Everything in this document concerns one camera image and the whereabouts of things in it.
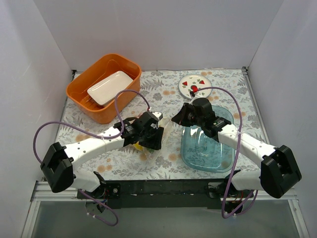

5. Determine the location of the polka dot zip top bag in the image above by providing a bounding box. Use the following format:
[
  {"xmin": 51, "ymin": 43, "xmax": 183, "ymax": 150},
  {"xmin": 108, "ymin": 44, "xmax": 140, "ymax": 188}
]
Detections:
[{"xmin": 132, "ymin": 117, "xmax": 172, "ymax": 161}]

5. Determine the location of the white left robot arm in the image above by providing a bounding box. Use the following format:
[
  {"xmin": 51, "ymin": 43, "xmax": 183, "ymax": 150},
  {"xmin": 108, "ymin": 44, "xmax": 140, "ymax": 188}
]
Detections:
[{"xmin": 40, "ymin": 111, "xmax": 164, "ymax": 198}]

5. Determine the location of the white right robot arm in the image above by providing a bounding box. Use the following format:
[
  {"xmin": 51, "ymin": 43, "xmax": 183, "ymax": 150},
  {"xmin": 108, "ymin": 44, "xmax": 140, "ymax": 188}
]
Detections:
[{"xmin": 171, "ymin": 98, "xmax": 302, "ymax": 198}]

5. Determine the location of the yellow fake food in bag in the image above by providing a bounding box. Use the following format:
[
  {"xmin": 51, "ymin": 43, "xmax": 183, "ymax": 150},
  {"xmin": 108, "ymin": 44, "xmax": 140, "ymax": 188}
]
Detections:
[{"xmin": 133, "ymin": 143, "xmax": 143, "ymax": 152}]

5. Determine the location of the round watermelon pattern plate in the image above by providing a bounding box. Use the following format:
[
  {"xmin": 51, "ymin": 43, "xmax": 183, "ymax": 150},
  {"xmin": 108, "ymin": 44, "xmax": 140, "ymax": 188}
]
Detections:
[{"xmin": 178, "ymin": 74, "xmax": 212, "ymax": 99}]

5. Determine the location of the clear teal plastic tray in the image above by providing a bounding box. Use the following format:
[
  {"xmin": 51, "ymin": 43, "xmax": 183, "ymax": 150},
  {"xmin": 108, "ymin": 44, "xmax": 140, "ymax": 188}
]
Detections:
[{"xmin": 180, "ymin": 105, "xmax": 235, "ymax": 174}]

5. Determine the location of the white rectangular dish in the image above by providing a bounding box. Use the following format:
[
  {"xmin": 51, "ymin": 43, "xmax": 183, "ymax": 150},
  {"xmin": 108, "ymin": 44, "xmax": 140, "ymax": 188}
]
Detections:
[{"xmin": 87, "ymin": 71, "xmax": 133, "ymax": 106}]

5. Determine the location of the orange plastic bin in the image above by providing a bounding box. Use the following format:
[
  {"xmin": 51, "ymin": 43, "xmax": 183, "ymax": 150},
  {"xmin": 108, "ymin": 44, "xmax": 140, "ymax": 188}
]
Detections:
[{"xmin": 66, "ymin": 54, "xmax": 142, "ymax": 124}]

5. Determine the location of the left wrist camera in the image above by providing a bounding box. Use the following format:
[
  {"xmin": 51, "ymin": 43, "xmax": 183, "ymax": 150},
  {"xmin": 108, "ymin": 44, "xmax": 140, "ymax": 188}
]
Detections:
[{"xmin": 152, "ymin": 112, "xmax": 163, "ymax": 121}]

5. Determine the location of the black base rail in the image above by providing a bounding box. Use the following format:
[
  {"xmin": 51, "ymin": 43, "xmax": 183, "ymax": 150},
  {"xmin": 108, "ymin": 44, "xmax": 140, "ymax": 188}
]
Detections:
[{"xmin": 87, "ymin": 178, "xmax": 227, "ymax": 209}]

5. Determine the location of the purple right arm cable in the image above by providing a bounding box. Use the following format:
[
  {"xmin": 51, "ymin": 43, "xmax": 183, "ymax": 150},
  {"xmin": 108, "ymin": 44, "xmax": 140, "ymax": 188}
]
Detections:
[{"xmin": 190, "ymin": 86, "xmax": 258, "ymax": 219}]

